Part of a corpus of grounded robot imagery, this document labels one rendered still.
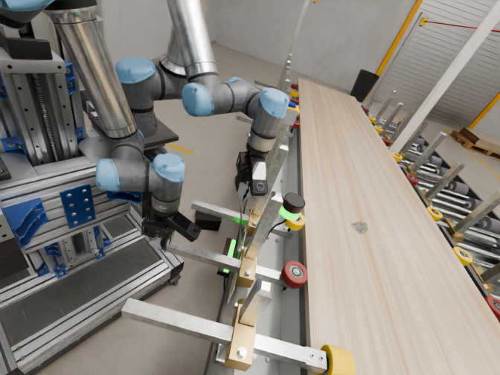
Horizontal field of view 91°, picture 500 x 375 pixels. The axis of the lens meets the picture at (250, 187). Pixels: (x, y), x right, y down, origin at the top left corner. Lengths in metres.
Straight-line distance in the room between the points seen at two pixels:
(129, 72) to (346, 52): 7.70
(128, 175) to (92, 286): 0.99
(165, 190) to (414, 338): 0.82
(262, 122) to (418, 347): 0.77
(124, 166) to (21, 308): 1.07
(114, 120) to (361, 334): 0.86
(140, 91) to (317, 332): 0.88
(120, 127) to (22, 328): 1.07
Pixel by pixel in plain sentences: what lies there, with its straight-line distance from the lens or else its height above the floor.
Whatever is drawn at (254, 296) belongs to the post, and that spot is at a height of 1.10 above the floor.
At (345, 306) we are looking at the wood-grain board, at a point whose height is 0.90.
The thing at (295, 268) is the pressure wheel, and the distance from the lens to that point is 0.85.
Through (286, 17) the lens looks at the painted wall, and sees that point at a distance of 8.25.
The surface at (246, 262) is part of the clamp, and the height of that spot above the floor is 0.87.
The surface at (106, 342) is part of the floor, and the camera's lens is 1.65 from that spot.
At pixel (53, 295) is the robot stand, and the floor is 0.21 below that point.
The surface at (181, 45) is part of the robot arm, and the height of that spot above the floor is 1.40.
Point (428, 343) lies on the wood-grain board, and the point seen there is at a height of 0.90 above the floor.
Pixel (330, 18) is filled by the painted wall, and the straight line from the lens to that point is 8.23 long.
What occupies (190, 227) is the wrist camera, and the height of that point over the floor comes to 0.97.
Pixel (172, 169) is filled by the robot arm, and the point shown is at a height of 1.18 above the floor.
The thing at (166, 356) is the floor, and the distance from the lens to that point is 1.60.
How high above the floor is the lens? 1.54
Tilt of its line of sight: 37 degrees down
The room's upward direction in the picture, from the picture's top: 20 degrees clockwise
